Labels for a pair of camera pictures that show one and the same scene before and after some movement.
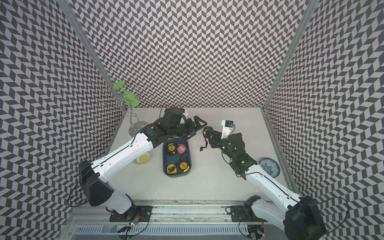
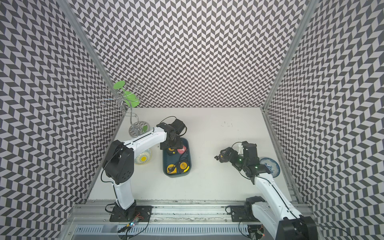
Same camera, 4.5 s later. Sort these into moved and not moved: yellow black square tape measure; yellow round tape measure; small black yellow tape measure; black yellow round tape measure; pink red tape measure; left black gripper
Moved: left black gripper; small black yellow tape measure
Not moved: pink red tape measure; black yellow round tape measure; yellow round tape measure; yellow black square tape measure
